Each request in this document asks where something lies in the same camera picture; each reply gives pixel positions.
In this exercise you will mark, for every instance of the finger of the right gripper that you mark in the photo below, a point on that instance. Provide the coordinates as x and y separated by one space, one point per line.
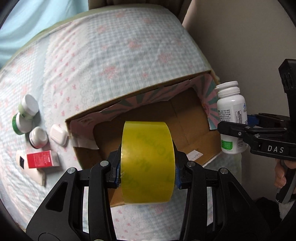
266 119
229 131

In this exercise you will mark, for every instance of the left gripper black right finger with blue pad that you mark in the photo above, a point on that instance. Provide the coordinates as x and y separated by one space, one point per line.
217 207

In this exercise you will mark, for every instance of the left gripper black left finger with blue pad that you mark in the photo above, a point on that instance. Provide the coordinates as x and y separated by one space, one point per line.
78 207

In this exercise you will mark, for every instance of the white pill bottle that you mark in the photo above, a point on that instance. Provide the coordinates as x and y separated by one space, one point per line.
231 107

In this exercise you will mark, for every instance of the white earbuds case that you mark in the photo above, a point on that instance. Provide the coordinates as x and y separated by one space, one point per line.
58 135

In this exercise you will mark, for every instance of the white black cream jar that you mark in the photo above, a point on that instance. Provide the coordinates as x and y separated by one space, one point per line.
38 138

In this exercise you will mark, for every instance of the yellow tape roll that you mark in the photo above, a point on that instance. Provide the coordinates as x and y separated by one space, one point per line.
147 163

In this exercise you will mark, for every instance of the person's hand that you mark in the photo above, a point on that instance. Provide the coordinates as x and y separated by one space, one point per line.
280 179

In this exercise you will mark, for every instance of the cardboard box pink lining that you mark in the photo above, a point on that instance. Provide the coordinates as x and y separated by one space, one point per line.
186 104

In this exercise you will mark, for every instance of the red carton box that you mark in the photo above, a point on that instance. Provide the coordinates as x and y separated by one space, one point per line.
44 159

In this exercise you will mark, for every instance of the flat white box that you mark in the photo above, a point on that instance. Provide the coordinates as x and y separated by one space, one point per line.
36 175

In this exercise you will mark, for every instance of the pale green white jar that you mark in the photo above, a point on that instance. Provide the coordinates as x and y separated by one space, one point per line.
28 107

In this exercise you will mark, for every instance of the floral bed sheet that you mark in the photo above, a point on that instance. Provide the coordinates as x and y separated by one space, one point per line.
88 60

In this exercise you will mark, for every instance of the light blue hanging cloth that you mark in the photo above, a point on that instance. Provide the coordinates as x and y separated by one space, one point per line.
28 18

